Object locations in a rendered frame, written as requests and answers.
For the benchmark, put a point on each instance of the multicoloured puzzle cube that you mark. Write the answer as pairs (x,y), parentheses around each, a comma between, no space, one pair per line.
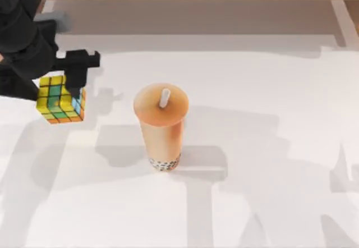
(54,102)

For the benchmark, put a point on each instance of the orange bubble tea cup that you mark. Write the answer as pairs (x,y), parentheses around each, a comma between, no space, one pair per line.
(162,133)

